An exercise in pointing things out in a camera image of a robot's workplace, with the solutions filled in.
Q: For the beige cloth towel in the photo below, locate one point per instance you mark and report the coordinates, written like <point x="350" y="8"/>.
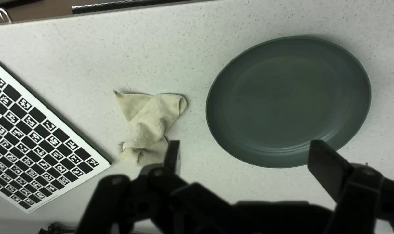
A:
<point x="149" y="123"/>

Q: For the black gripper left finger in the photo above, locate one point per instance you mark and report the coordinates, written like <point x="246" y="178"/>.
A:
<point x="172" y="156"/>

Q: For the dark teal round plate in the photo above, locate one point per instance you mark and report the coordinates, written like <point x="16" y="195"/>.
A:
<point x="288" y="101"/>

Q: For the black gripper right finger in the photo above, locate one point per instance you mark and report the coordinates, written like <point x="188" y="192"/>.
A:
<point x="331" y="166"/>

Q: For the black white calibration board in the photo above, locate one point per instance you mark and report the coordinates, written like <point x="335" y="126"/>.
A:
<point x="32" y="143"/>

